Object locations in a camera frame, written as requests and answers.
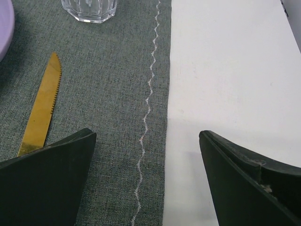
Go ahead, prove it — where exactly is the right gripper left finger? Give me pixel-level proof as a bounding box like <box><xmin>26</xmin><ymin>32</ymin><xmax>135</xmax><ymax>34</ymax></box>
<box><xmin>0</xmin><ymin>128</ymin><xmax>96</xmax><ymax>226</ymax></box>

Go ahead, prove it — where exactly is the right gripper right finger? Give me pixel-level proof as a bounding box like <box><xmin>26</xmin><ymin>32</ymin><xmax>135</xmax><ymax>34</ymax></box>
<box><xmin>199</xmin><ymin>130</ymin><xmax>301</xmax><ymax>226</ymax></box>

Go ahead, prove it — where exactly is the yellow green knife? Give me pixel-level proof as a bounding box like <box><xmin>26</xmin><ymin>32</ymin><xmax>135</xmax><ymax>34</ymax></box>
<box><xmin>17</xmin><ymin>52</ymin><xmax>62</xmax><ymax>156</ymax></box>

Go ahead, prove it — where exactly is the grey cloth placemat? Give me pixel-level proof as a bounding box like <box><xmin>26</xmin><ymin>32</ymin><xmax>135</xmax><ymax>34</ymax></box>
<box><xmin>0</xmin><ymin>0</ymin><xmax>171</xmax><ymax>226</ymax></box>

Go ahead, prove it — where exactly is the purple plastic plate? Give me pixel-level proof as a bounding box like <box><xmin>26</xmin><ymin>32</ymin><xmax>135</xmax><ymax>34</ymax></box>
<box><xmin>0</xmin><ymin>0</ymin><xmax>15</xmax><ymax>61</ymax></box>

